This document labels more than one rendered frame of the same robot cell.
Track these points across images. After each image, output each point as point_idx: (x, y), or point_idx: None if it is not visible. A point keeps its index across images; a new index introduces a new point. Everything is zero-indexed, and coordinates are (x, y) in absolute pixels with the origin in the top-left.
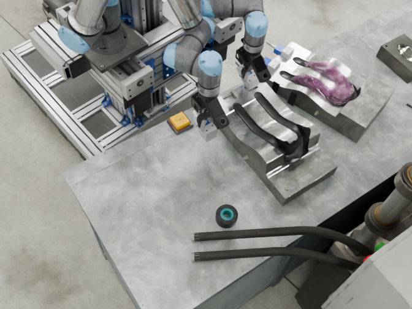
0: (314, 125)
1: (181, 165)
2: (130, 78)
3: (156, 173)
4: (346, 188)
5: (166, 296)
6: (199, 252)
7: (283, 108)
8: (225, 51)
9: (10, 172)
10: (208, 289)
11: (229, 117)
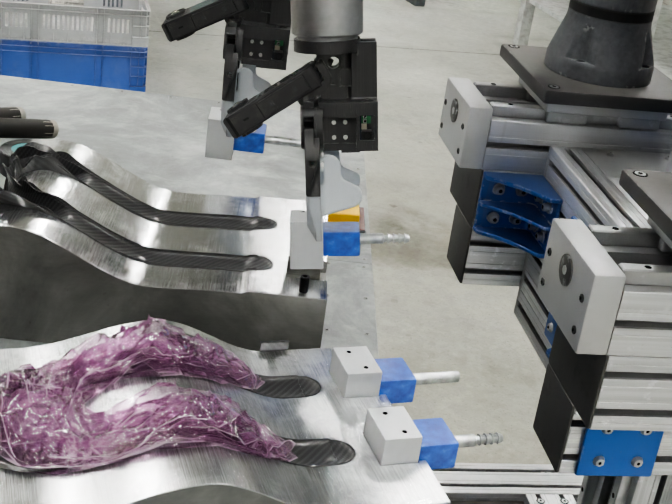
0: (8, 224)
1: (221, 189)
2: (466, 85)
3: (241, 165)
4: None
5: (1, 92)
6: (10, 110)
7: (155, 277)
8: (563, 422)
9: None
10: None
11: (242, 204)
